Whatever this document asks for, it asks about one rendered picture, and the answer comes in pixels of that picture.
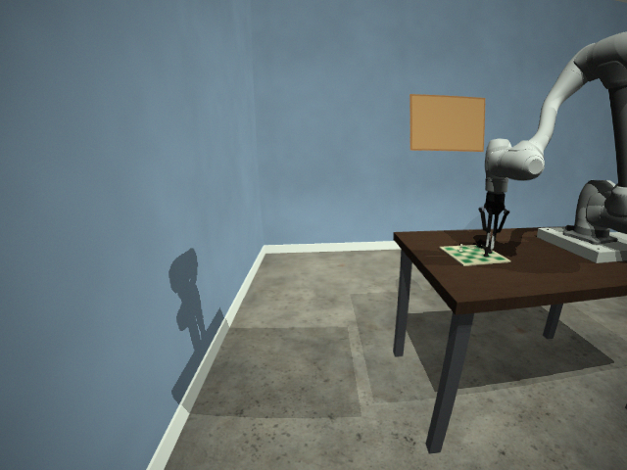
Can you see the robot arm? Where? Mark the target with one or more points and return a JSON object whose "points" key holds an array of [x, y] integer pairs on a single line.
{"points": [[596, 213]]}

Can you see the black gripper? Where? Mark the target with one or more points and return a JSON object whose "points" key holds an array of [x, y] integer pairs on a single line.
{"points": [[495, 204]]}

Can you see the green and cream chessboard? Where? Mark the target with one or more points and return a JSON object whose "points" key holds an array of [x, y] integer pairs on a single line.
{"points": [[472, 255]]}

